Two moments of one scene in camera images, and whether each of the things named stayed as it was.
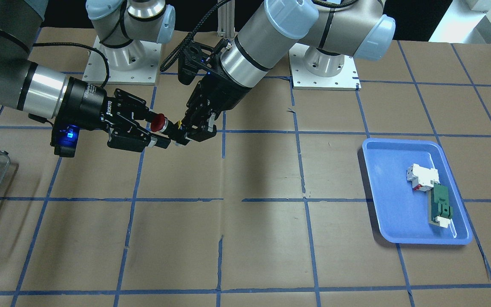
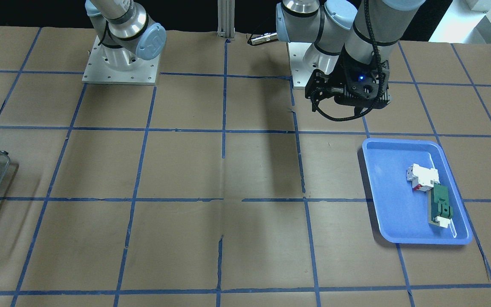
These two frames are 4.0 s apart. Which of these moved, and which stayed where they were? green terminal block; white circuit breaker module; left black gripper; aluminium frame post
Moved: left black gripper
Stayed: green terminal block; white circuit breaker module; aluminium frame post
